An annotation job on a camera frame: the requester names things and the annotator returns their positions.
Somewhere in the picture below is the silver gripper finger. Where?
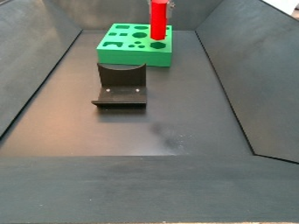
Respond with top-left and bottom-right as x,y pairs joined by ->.
166,0 -> 174,18

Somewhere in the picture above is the red hexagonal prism block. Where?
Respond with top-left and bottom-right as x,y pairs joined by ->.
149,0 -> 168,40

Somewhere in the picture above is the green shape sorter board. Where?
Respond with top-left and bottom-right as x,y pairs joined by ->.
97,24 -> 173,67

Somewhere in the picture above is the black curved holder stand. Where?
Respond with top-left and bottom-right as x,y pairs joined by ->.
90,64 -> 146,108

